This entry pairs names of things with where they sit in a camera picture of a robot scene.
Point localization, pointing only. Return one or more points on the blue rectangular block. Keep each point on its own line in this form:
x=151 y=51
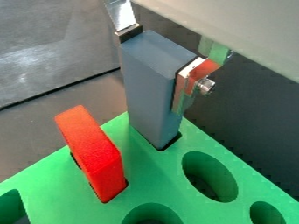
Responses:
x=151 y=59

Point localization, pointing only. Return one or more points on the red block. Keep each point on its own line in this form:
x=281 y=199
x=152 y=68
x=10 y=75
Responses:
x=96 y=154

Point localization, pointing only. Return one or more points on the green foam shape board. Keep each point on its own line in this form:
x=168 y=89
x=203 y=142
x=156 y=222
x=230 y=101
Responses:
x=195 y=183

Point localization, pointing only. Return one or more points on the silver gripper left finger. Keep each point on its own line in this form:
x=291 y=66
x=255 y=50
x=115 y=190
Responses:
x=120 y=12

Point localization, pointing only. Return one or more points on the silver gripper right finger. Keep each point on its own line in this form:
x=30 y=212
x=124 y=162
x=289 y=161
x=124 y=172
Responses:
x=192 y=77

